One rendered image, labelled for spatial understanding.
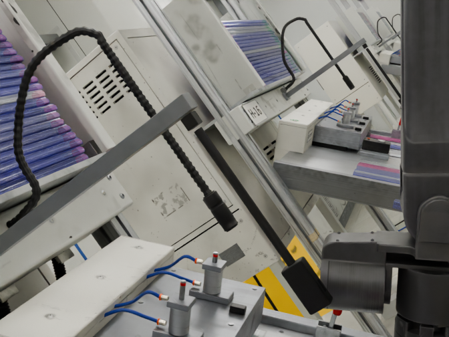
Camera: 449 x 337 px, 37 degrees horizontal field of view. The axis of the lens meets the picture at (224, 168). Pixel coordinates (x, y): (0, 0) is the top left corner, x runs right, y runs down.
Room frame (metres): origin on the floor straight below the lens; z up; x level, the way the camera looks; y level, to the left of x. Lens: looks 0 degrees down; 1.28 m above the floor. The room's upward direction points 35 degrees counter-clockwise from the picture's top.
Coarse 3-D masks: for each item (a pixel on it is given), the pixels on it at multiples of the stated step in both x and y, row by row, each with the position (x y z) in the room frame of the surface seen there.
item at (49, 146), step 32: (0, 32) 0.87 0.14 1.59; (0, 64) 0.83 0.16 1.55; (0, 96) 0.79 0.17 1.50; (32, 96) 0.84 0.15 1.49; (0, 128) 0.76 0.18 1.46; (32, 128) 0.80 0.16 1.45; (64, 128) 0.86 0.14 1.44; (0, 160) 0.72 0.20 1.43; (32, 160) 0.77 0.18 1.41; (64, 160) 0.83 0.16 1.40; (0, 192) 0.70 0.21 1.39
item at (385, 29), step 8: (352, 0) 6.26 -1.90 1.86; (360, 0) 6.88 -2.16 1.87; (368, 8) 6.93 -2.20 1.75; (376, 8) 6.90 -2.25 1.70; (368, 16) 6.27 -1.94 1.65; (376, 16) 6.36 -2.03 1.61; (376, 24) 6.37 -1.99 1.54; (384, 24) 6.35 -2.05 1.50; (392, 24) 6.77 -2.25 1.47; (384, 32) 6.37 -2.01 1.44; (392, 32) 6.77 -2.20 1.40; (384, 40) 6.24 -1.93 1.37; (392, 40) 6.58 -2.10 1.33; (376, 56) 6.34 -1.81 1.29; (392, 80) 6.34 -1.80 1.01; (400, 88) 6.34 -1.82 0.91; (376, 104) 6.44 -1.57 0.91; (392, 112) 7.05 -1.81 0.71; (384, 120) 6.45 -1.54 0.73; (392, 128) 6.44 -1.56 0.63
